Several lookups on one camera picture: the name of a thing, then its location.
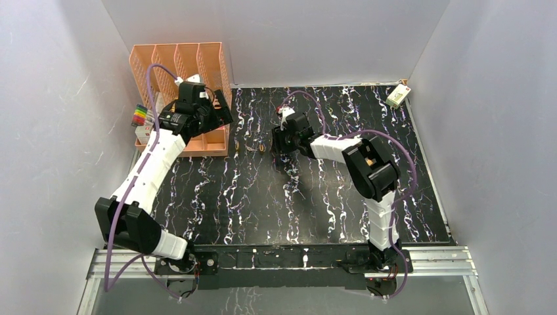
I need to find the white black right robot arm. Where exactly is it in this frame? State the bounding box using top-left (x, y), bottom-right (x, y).
top-left (272, 108), bottom-right (400, 272)

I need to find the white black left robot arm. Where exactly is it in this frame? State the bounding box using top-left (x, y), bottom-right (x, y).
top-left (95, 81), bottom-right (233, 273)

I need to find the pink plastic file organizer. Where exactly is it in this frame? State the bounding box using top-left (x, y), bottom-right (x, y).
top-left (128, 41), bottom-right (233, 158)

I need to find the colourful marker pen set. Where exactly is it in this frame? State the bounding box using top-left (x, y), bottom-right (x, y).
top-left (131, 104), bottom-right (155, 127)

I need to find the small white red box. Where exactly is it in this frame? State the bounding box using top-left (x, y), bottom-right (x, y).
top-left (135, 125), bottom-right (153, 145)

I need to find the white green small box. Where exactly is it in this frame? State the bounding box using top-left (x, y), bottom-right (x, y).
top-left (386, 83), bottom-right (411, 109)

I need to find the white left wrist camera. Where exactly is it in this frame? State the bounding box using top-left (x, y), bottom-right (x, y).
top-left (174, 74), bottom-right (203, 86)

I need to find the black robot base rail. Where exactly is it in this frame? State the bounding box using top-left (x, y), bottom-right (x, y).
top-left (154, 243), bottom-right (413, 294)

